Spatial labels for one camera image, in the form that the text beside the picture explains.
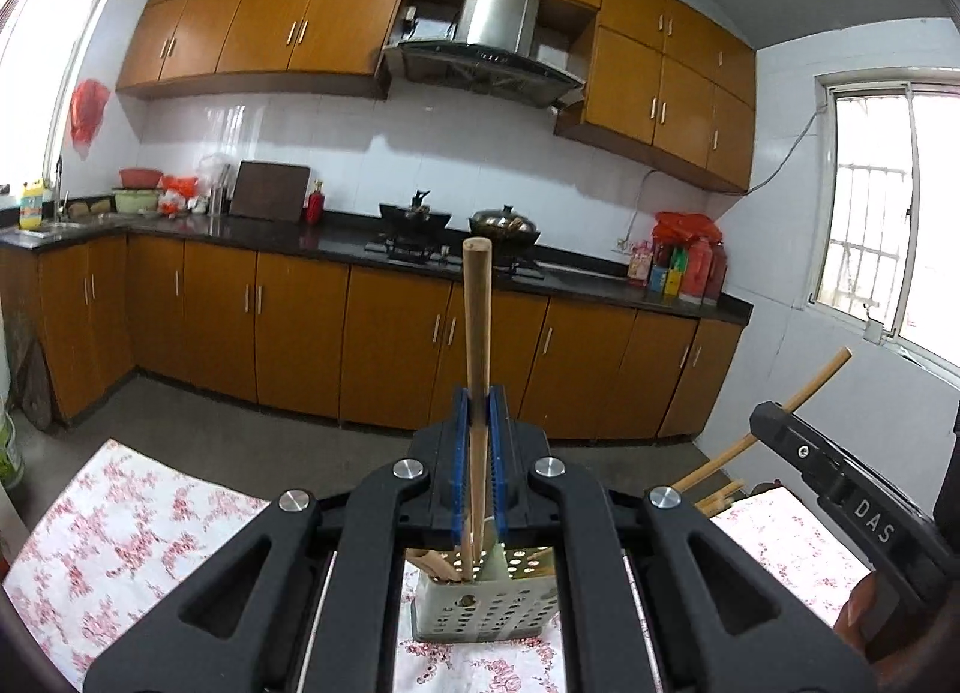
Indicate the black wok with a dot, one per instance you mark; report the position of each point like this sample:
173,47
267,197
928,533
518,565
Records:
412,213

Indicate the pink packet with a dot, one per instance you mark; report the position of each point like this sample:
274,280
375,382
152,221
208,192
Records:
640,265

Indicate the dark wooden cutting board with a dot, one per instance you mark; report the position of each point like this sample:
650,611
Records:
270,190

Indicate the brown upper kitchen cabinets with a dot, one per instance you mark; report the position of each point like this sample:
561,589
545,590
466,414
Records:
262,25

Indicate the barred window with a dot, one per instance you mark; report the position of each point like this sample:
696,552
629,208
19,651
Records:
870,213

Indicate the red bag on wall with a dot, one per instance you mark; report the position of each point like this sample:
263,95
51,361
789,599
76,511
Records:
88,112

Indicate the steel range hood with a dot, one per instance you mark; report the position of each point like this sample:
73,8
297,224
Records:
495,18

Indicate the wok with lid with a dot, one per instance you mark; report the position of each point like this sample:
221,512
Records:
506,224

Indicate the red basin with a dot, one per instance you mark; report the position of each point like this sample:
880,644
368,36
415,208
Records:
141,178

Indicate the gas stove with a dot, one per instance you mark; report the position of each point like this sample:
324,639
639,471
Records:
405,254

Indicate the red plastic bag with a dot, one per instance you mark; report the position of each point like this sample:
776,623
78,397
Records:
686,224

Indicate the red bottle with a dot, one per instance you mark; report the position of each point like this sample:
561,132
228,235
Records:
315,207

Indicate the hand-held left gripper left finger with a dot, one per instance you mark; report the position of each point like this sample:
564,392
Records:
459,468

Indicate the brown lower kitchen cabinets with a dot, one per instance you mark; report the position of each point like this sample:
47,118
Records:
300,333

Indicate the steel sink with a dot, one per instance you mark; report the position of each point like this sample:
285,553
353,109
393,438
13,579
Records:
71,226

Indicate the colourful seasoning boxes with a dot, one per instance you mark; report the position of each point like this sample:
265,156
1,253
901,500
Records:
666,277

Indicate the plain window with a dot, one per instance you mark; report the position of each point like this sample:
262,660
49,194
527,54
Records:
45,63

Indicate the black kitchen countertop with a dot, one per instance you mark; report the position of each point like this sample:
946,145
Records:
337,235

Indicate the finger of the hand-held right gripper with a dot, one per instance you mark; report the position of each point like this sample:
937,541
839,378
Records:
825,468

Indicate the green basin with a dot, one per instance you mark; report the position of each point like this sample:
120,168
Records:
136,202

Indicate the brown kitchen cabinets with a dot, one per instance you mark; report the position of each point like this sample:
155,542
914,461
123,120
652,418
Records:
300,333
262,25

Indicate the person's right hand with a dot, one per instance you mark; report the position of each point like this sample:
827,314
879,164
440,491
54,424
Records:
862,618

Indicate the clear plastic bag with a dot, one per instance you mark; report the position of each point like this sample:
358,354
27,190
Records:
216,175

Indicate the metal faucet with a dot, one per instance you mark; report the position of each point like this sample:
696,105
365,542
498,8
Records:
58,190

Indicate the yellow dish soap bottle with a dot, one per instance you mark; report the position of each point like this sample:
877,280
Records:
31,207

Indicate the red-white plastic bag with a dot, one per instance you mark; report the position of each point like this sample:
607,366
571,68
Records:
178,192

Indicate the grey-green perforated utensil holder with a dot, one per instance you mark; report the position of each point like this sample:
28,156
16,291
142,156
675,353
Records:
480,610

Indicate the wall outlet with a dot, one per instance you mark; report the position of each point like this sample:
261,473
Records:
622,244

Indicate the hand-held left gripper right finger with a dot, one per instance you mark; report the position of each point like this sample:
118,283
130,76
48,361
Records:
499,468

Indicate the red floral tablecloth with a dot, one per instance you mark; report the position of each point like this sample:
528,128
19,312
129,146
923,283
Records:
112,550

